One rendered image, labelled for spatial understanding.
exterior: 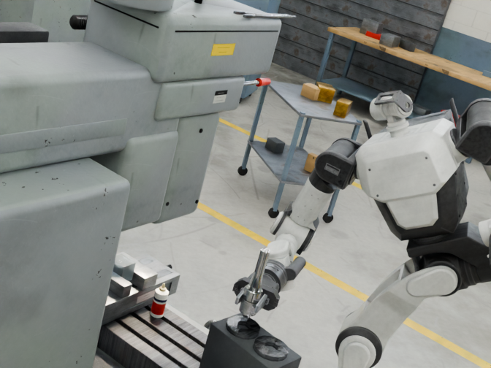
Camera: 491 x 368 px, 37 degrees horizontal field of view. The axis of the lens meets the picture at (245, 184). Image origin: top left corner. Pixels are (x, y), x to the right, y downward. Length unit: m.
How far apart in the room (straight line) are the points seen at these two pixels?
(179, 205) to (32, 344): 0.60
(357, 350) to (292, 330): 1.97
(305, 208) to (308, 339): 2.01
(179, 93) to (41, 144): 0.40
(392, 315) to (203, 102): 0.88
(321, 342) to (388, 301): 2.01
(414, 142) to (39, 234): 1.05
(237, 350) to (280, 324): 2.37
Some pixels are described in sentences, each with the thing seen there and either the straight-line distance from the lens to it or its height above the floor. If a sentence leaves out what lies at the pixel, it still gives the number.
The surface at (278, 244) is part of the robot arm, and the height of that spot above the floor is 1.29.
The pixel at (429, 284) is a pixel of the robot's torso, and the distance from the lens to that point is 2.19.
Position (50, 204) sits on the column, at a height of 1.55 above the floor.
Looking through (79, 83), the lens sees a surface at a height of 1.74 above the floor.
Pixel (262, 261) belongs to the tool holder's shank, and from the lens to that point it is 1.85.
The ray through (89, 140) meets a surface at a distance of 1.64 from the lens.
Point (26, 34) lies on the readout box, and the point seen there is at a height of 1.72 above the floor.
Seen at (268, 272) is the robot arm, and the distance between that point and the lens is 2.00.
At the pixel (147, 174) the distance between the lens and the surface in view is 1.82.
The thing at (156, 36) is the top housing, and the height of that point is 1.84.
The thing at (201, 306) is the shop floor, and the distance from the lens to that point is 4.23.
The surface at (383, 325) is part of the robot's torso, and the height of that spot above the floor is 1.10.
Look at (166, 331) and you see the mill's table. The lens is 2.22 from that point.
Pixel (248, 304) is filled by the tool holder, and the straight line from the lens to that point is 1.90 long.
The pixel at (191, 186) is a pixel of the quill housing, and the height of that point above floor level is 1.41.
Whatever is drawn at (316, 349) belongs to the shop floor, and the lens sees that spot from 4.17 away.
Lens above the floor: 2.19
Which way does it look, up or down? 21 degrees down
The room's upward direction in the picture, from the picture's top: 15 degrees clockwise
